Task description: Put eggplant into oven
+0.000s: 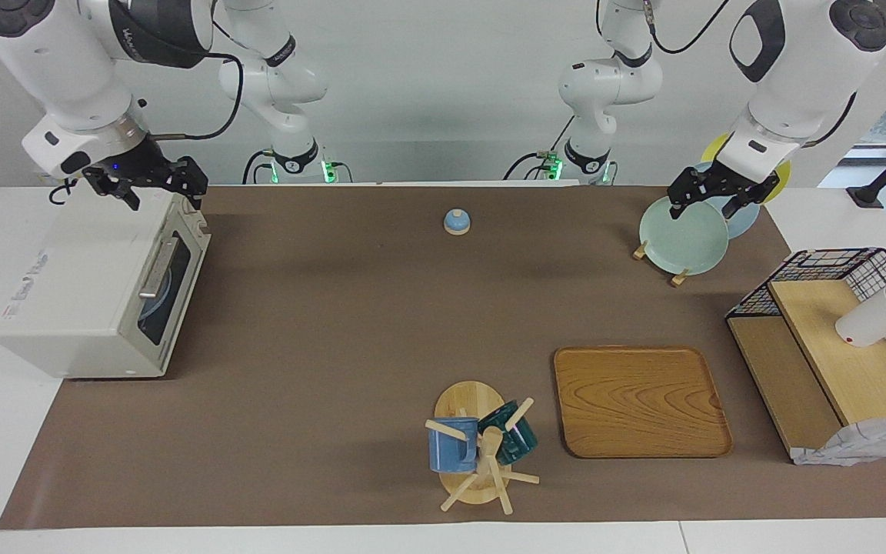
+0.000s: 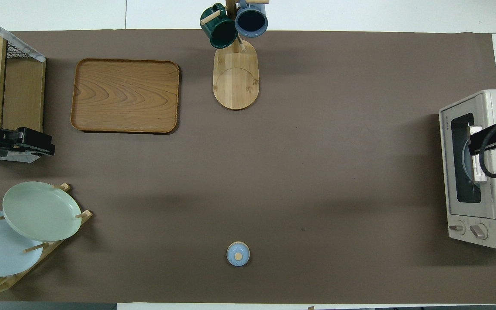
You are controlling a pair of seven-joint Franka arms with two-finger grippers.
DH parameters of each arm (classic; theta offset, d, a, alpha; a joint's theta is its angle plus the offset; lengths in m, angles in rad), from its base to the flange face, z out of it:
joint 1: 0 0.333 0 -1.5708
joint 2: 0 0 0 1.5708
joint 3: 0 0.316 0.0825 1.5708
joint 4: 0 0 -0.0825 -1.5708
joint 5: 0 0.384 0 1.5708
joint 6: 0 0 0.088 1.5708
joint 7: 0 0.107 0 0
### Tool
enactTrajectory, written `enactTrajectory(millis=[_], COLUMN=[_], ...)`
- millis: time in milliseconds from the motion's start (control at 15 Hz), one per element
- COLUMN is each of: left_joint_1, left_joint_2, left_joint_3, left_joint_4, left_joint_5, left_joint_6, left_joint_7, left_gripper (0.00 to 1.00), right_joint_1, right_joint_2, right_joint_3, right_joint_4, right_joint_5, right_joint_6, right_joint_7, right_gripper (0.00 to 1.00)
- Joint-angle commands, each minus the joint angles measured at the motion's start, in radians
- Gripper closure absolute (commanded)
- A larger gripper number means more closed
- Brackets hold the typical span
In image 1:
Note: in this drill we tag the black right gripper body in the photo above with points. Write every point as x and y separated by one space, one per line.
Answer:
135 165

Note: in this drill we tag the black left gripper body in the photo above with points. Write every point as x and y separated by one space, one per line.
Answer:
724 183

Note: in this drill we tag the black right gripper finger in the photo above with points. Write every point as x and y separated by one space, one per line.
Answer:
129 196
193 181

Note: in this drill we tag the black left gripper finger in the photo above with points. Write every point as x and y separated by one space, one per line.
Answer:
737 206
677 206

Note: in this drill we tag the beige toaster oven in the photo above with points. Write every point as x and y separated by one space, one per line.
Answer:
81 269

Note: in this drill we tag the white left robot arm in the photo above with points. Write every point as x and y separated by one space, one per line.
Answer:
797 77

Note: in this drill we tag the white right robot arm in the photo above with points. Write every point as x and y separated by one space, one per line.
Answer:
66 69

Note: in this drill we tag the light blue racked plate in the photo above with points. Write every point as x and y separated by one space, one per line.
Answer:
743 223

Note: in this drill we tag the pale green plate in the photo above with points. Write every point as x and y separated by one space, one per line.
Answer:
681 242

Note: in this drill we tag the yellow plate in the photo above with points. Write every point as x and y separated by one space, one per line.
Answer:
714 146

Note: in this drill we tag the wooden plate rack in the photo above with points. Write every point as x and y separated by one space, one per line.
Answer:
639 251

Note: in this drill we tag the white cup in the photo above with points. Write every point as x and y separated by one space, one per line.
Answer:
870 323

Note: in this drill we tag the wooden serving tray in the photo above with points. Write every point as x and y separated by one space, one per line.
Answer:
643 400

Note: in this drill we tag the brown table mat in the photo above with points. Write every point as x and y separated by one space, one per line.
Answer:
335 385

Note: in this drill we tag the dark green mug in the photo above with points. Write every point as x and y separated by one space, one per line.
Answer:
516 442

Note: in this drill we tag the wooden mug tree stand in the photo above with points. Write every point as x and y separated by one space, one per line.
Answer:
466 400

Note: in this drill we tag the blue mug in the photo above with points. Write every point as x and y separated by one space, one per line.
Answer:
451 450

